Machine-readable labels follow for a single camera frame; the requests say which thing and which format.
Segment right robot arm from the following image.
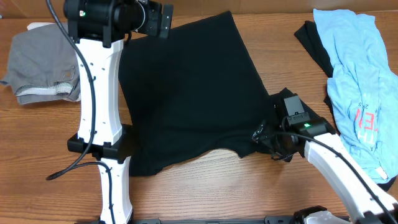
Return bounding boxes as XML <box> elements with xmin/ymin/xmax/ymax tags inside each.
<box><xmin>252</xmin><ymin>118</ymin><xmax>397</xmax><ymax>223</ymax></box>

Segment black t-shirt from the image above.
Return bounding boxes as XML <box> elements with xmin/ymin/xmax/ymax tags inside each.
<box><xmin>119</xmin><ymin>12</ymin><xmax>292</xmax><ymax>177</ymax></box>

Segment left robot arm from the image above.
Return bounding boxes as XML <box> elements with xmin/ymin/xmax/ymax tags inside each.
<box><xmin>63</xmin><ymin>1</ymin><xmax>174</xmax><ymax>223</ymax></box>

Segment grey folded shorts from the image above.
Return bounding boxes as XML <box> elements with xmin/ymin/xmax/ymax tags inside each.
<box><xmin>1</xmin><ymin>24</ymin><xmax>81</xmax><ymax>105</ymax></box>

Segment light blue t-shirt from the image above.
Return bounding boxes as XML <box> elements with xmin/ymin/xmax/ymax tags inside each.
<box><xmin>312</xmin><ymin>8</ymin><xmax>398</xmax><ymax>184</ymax></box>

